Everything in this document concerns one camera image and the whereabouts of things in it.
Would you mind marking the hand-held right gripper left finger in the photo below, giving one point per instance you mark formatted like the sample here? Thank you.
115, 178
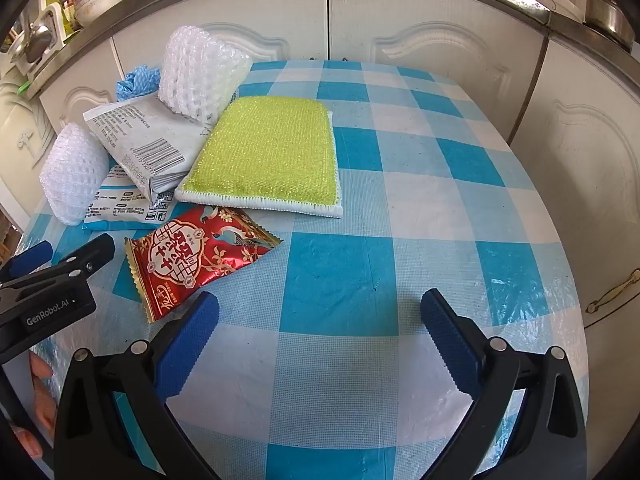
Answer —
190, 340

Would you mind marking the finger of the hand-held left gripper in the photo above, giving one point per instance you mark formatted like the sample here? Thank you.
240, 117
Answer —
30, 255
92, 255

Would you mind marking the white flower wall hook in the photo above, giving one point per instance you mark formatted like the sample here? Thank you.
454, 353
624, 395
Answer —
24, 140

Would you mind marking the white barcode packet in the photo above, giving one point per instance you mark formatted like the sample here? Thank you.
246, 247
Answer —
145, 140

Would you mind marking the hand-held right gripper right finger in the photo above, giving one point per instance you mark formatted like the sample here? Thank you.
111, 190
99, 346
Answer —
450, 345

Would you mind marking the steel kitchen countertop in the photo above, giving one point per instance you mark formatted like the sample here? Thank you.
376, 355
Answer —
90, 35

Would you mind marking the large white foam net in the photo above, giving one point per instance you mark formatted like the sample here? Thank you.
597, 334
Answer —
200, 70

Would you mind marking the person's left hand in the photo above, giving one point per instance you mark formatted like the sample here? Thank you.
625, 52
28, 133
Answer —
42, 405

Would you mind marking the blue patterned cloth roll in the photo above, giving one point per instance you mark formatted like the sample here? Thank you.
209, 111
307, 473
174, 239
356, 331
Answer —
136, 82

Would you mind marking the white dish rack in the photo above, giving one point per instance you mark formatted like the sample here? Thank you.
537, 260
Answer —
60, 20

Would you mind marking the white kitchen cabinet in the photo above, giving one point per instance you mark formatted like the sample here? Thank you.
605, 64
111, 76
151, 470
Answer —
425, 10

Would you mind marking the blue checked tablecloth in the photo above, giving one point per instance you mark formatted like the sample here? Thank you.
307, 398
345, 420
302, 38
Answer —
350, 270

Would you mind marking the steel ladle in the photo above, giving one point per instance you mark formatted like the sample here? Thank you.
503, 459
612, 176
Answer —
32, 40

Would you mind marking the white blue packet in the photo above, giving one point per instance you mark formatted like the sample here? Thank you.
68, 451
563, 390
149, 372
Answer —
120, 207

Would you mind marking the red snack packet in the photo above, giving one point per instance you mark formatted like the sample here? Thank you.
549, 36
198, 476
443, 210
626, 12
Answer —
200, 255

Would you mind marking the green plastic utensil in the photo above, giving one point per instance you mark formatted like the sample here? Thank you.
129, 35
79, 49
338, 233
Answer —
23, 89

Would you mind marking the steel kettle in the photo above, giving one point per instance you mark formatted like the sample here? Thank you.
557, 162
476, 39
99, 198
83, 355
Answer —
607, 20

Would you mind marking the yellow-green scouring sponge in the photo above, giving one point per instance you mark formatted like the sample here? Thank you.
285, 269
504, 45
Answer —
270, 155

